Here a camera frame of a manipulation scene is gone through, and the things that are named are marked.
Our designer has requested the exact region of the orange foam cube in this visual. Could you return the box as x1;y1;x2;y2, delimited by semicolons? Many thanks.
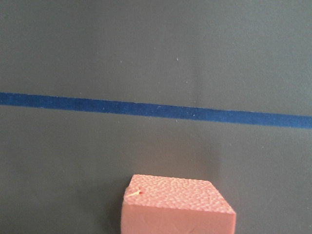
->
120;174;236;234

